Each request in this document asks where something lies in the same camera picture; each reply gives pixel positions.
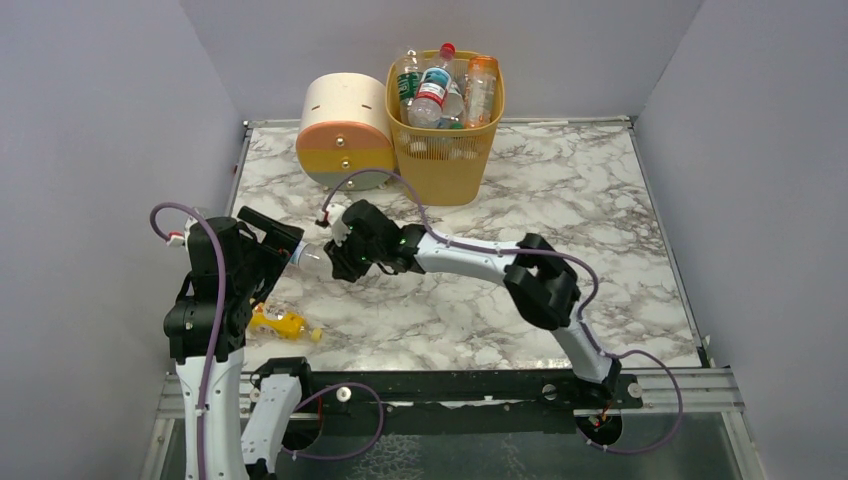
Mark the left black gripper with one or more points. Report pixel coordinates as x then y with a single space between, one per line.
266 245

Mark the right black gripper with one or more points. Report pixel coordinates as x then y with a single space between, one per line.
349 249

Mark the clear bottle green cestbon label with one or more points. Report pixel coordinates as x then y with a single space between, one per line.
453 109

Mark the clear bottle green label angled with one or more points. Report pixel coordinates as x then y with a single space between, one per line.
407 79

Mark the orange label clear bottle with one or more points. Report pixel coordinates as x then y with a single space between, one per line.
481 83

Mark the clear bottle red blue label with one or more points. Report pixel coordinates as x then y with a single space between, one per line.
312 259

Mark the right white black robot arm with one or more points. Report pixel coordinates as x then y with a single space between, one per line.
541 281

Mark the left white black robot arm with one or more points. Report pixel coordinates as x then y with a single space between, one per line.
234 264

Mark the yellow mesh waste bin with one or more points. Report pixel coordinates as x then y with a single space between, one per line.
444 166

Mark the yellow drink bottle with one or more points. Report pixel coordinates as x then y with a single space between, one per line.
288 326

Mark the round pink yellow drawer box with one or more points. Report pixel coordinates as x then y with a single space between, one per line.
344 127

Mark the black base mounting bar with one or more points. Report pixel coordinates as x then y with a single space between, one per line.
357 403

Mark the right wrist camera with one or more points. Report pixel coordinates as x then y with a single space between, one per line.
332 218

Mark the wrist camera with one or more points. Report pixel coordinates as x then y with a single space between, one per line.
179 238
332 218

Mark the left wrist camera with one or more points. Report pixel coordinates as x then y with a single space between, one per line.
179 238

